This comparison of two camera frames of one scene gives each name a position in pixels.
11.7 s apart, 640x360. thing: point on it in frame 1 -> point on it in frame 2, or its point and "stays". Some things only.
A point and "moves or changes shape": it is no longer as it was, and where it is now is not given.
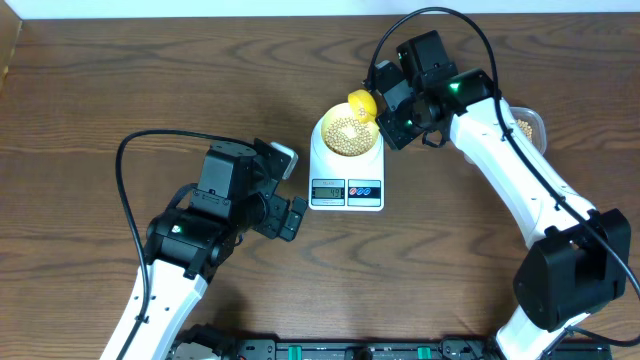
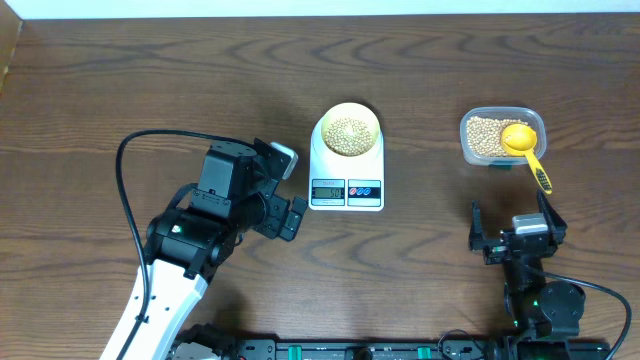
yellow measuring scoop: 363,104 moves or changes shape
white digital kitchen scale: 339,182 stays
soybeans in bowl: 348,137 stays
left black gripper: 272,224 stays
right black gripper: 395,137 -> 493,253
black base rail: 367,349 stays
